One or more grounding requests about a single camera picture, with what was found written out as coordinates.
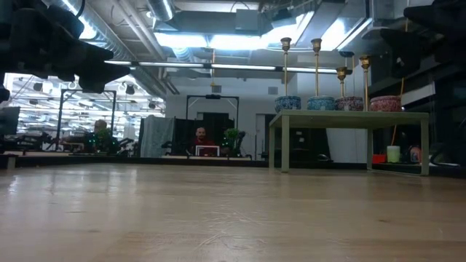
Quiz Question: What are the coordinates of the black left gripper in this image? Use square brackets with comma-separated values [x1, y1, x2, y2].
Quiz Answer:
[0, 0, 131, 94]

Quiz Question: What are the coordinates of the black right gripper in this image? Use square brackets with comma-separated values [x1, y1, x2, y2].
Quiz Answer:
[379, 0, 466, 79]

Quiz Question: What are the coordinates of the medium gold candlestick holder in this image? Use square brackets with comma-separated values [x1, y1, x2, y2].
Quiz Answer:
[359, 54, 372, 112]

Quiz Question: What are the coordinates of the short gold candlestick holder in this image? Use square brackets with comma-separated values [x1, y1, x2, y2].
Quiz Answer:
[335, 66, 349, 99]

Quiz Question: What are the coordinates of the tall gold candlestick holder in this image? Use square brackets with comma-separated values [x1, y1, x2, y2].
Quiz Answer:
[280, 36, 293, 98]
[310, 38, 323, 98]

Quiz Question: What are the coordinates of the person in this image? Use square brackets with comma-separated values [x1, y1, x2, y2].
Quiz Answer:
[85, 119, 119, 154]
[189, 126, 216, 156]

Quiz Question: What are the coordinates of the grey curtain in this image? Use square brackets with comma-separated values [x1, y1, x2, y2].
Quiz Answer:
[139, 115, 175, 158]

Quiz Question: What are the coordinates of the wooden work table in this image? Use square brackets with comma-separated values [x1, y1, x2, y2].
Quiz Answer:
[0, 154, 466, 179]

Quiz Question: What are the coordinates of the dark monitor screen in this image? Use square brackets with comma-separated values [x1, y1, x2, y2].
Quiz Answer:
[0, 106, 21, 136]

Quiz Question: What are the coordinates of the green perforated metal shelf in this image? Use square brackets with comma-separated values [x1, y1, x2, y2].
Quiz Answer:
[268, 110, 430, 177]

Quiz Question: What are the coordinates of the pale green cup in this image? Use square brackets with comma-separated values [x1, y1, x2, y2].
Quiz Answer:
[386, 145, 401, 164]

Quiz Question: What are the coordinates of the white shelf riser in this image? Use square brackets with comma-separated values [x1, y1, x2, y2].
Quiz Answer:
[194, 144, 221, 158]

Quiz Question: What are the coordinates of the bushy green plant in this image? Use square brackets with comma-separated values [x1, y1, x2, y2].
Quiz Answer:
[222, 127, 242, 148]

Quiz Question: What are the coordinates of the black gantry frame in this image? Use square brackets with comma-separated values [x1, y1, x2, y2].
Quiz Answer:
[185, 93, 240, 157]
[56, 88, 117, 152]

